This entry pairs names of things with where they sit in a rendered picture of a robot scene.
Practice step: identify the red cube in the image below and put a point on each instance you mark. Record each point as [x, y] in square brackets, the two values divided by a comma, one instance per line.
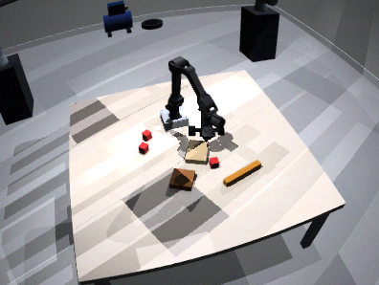
[147, 135]
[143, 148]
[214, 163]

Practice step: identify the orange square block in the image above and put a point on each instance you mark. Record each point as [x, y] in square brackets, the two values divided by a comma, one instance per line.
[182, 179]

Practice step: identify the orange rectangular bar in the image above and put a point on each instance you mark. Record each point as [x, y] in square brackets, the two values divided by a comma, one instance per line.
[241, 173]

